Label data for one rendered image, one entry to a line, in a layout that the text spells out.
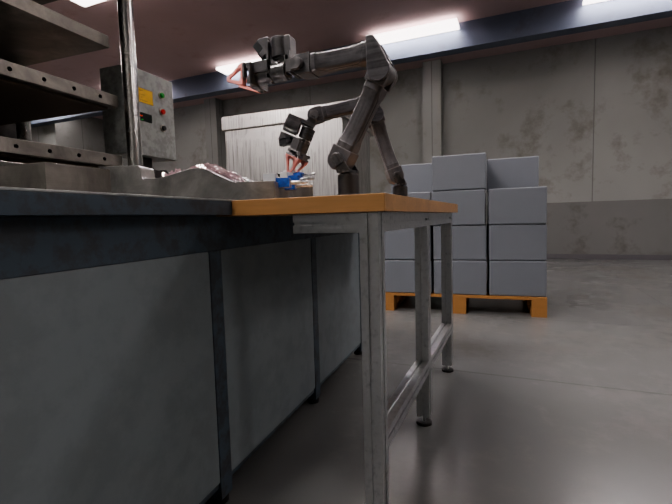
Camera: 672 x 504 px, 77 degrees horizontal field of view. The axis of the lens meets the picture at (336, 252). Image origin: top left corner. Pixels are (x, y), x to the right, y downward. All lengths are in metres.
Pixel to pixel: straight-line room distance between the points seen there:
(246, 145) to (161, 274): 4.11
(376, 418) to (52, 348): 0.66
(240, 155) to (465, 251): 2.85
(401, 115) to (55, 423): 7.59
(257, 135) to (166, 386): 4.13
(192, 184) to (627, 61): 7.35
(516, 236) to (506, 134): 4.55
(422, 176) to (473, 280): 1.01
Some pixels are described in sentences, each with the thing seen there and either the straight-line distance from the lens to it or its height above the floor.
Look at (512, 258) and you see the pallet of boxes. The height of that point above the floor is 0.42.
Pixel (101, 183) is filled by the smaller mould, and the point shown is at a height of 0.84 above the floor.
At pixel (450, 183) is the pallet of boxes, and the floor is 0.98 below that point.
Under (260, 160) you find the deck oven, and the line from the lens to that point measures 4.89.
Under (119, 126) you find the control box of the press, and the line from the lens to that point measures 2.26.
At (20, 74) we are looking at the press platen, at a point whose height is 1.26.
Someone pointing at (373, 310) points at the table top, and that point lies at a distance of 0.96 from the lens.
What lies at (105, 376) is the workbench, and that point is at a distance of 0.90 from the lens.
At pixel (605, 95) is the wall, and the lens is 7.89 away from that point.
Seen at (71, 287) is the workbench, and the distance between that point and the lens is 0.83.
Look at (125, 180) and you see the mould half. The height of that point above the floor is 0.87.
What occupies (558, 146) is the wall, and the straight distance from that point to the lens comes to 7.69.
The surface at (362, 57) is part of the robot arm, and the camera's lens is 1.29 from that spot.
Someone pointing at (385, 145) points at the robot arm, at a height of 1.04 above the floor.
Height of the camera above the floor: 0.75
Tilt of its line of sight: 5 degrees down
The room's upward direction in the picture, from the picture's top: 2 degrees counter-clockwise
